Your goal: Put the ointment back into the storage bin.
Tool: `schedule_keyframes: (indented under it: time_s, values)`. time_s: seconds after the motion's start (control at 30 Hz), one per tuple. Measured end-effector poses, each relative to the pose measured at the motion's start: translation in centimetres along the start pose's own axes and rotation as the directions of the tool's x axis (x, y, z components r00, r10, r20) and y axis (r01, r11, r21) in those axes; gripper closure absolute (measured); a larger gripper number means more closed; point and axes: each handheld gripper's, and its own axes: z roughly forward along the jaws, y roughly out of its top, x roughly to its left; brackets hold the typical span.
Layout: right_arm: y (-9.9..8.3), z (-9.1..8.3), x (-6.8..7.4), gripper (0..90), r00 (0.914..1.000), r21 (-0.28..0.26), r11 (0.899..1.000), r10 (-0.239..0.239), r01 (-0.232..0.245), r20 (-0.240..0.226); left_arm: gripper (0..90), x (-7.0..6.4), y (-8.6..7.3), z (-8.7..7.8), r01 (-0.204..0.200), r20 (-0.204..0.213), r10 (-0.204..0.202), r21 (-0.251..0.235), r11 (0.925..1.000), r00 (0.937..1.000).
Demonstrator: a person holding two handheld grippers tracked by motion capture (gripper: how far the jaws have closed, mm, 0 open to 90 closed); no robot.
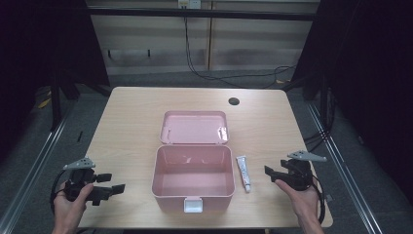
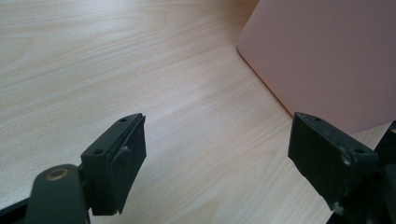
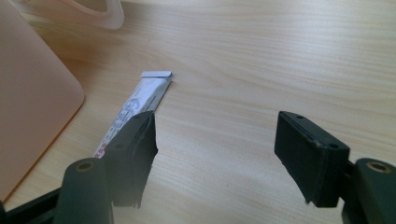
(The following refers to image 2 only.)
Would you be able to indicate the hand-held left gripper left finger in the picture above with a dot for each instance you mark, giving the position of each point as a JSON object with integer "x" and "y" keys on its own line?
{"x": 115, "y": 168}

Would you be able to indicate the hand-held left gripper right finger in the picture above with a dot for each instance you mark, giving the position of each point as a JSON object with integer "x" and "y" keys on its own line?
{"x": 327, "y": 161}

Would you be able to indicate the pink flat board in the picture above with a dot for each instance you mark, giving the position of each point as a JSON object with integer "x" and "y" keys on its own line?
{"x": 323, "y": 59}

